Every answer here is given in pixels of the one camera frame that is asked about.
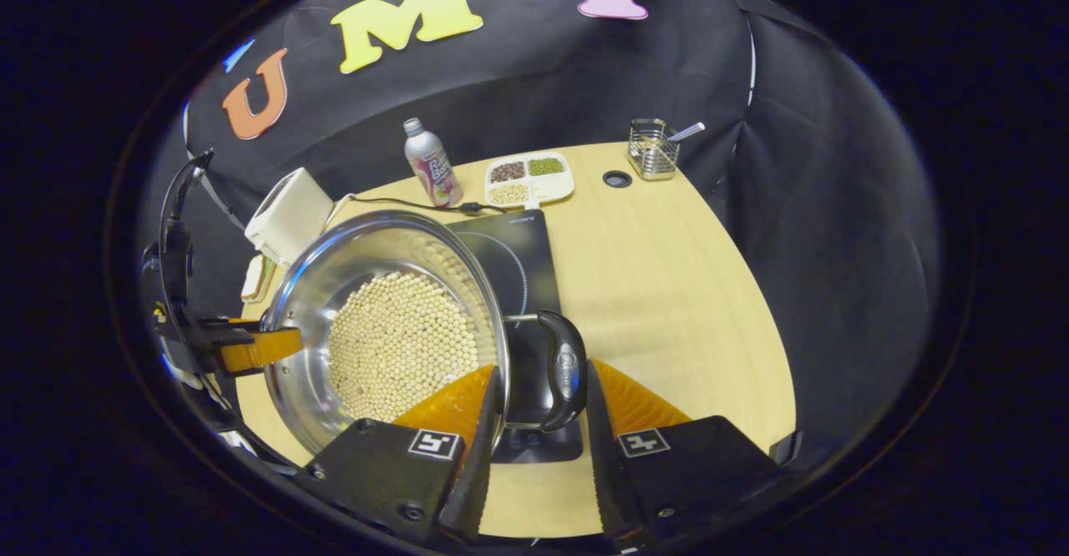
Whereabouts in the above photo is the silver drink bottle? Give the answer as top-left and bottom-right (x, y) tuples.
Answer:
(403, 118), (464, 209)

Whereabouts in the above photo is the white toaster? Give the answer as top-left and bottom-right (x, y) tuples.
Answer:
(244, 167), (335, 266)

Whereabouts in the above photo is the black power cable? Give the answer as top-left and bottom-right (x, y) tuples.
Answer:
(349, 195), (506, 215)

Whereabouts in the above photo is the white divided bean tray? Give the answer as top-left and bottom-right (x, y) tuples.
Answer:
(484, 151), (576, 209)

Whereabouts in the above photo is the stainless steel pot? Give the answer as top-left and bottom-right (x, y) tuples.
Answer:
(261, 210), (588, 457)

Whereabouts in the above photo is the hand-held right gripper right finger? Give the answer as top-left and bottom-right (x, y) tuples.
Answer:
(585, 358), (790, 553)

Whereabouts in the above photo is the pile of soybeans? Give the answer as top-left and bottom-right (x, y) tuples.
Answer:
(327, 270), (479, 423)

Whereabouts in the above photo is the wire mesh utensil holder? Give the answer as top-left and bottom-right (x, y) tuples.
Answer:
(627, 119), (680, 182)

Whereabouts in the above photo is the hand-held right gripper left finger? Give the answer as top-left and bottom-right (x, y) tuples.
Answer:
(296, 364), (506, 548)

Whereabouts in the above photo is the sandwich with lettuce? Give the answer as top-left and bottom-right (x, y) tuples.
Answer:
(242, 255), (270, 301)

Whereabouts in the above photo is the black induction cooktop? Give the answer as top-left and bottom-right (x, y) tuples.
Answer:
(447, 210), (585, 465)

